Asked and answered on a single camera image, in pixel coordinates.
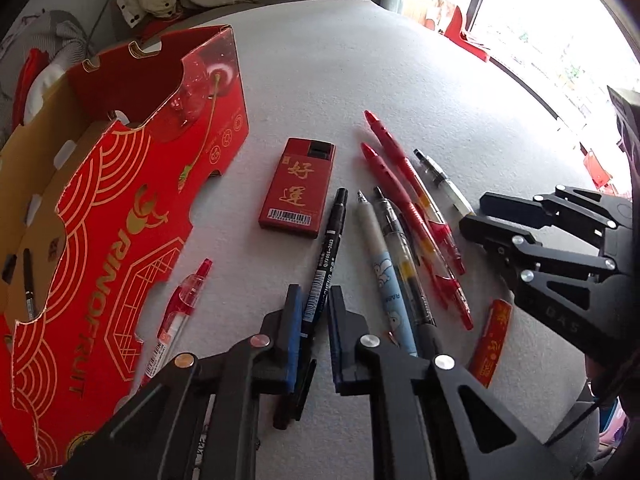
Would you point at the small red box gold print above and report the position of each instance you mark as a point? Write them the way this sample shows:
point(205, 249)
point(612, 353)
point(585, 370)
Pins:
point(295, 195)

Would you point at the white cloth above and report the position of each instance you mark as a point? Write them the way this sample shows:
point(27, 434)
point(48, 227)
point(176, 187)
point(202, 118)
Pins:
point(47, 85)

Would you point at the pink blue shoe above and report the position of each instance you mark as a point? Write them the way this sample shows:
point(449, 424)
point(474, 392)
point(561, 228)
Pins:
point(614, 425)

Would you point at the grey printed blanket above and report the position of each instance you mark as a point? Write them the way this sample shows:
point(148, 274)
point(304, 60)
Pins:
point(55, 35)

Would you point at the pens inside box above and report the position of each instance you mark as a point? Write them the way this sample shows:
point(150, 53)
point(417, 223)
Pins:
point(27, 280)

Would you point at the blue white cartoon pen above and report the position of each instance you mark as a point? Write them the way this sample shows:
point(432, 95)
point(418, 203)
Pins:
point(387, 270)

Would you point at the sliding door frame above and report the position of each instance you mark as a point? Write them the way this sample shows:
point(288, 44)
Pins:
point(530, 87)

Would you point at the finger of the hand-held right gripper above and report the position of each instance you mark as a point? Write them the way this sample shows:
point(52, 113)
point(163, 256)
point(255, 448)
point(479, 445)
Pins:
point(510, 207)
point(487, 235)

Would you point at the clear gel pen red grip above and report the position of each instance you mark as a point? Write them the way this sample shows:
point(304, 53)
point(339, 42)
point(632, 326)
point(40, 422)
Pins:
point(180, 300)

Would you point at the red plastic stool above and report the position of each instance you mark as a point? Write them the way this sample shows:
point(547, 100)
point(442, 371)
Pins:
point(457, 25)
point(597, 165)

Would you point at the black marker pen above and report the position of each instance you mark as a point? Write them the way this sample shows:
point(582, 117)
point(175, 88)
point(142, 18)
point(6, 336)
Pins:
point(327, 255)

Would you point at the small red paper packet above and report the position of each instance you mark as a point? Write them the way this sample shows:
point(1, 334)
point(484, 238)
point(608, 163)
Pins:
point(492, 345)

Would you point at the red cloth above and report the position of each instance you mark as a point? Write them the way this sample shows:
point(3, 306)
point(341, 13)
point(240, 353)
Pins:
point(30, 75)

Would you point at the clear fountain pen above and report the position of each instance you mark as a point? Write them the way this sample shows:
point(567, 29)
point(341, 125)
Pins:
point(445, 185)

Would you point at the clear black gel pen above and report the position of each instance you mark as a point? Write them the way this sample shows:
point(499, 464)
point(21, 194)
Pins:
point(400, 255)

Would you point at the red cardboard fruit box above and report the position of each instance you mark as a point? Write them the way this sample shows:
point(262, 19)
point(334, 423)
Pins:
point(100, 260)

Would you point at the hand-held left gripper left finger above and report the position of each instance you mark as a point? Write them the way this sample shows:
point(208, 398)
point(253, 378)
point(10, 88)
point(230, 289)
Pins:
point(295, 320)

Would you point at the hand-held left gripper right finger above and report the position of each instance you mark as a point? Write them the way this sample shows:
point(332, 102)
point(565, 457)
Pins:
point(336, 320)

